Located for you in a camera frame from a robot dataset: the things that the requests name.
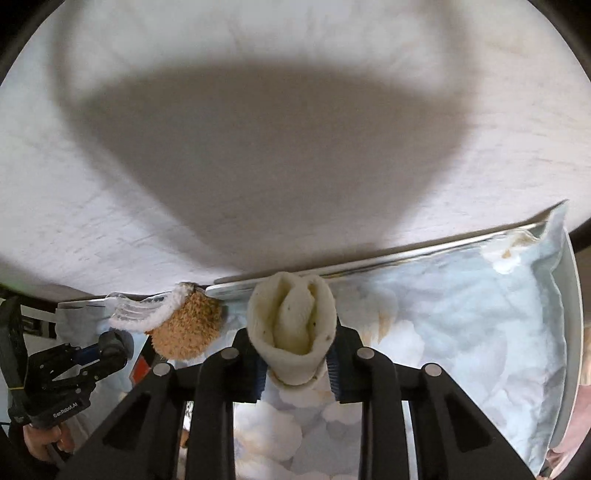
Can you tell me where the person left hand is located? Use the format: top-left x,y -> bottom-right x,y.
22,423 -> 75,462

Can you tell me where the cream sock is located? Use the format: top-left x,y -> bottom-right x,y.
246,272 -> 338,389

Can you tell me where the floral light blue tablecloth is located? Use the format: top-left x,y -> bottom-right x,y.
55,200 -> 570,480

